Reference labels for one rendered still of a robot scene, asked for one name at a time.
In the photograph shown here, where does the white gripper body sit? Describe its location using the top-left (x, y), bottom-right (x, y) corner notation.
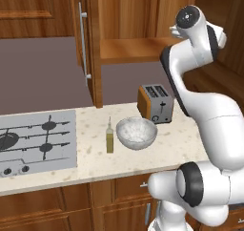
top-left (169, 24), bottom-right (186, 40)

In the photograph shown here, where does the grey mixing bowl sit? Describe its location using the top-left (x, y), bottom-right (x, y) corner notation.
top-left (115, 115), bottom-right (159, 152)

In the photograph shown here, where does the olive oil bottle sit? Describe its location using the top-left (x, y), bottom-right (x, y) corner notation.
top-left (105, 115), bottom-right (114, 155)

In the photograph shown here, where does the wooden base cabinet door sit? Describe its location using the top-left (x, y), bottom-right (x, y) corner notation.
top-left (0, 183), bottom-right (93, 231)
top-left (100, 199), bottom-right (160, 231)

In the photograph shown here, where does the silver and orange toaster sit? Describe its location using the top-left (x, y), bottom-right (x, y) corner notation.
top-left (136, 83), bottom-right (175, 125)

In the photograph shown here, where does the wooden drawer front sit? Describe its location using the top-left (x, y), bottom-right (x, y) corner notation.
top-left (113, 173), bottom-right (154, 204)

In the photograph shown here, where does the grey gas hob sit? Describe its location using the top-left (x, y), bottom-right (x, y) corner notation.
top-left (0, 110), bottom-right (78, 179)

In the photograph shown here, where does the open wooden wall cabinet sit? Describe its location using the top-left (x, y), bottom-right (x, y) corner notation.
top-left (97, 0), bottom-right (234, 66)

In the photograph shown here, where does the long silver door handle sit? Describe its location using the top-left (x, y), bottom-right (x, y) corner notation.
top-left (78, 2), bottom-right (92, 87)

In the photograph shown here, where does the closed wooden wall cabinet door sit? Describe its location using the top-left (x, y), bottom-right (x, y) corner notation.
top-left (0, 0), bottom-right (76, 39)

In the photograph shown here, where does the silver base cabinet handle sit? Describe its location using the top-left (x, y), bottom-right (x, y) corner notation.
top-left (144, 202), bottom-right (153, 226)

